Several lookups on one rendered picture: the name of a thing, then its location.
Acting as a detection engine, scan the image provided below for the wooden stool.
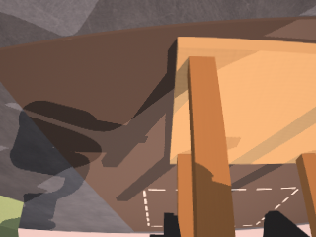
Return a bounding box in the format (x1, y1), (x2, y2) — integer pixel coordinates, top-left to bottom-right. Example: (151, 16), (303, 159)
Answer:
(170, 37), (316, 237)

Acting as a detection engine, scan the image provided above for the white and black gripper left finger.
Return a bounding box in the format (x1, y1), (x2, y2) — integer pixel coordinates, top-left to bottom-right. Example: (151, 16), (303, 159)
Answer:
(149, 213), (181, 237)

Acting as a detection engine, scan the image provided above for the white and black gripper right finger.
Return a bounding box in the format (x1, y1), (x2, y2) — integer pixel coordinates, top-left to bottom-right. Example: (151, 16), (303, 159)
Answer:
(263, 211), (310, 237)

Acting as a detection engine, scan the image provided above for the brown floor mat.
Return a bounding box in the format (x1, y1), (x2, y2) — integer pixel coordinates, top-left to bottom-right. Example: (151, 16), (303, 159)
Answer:
(0, 16), (316, 232)

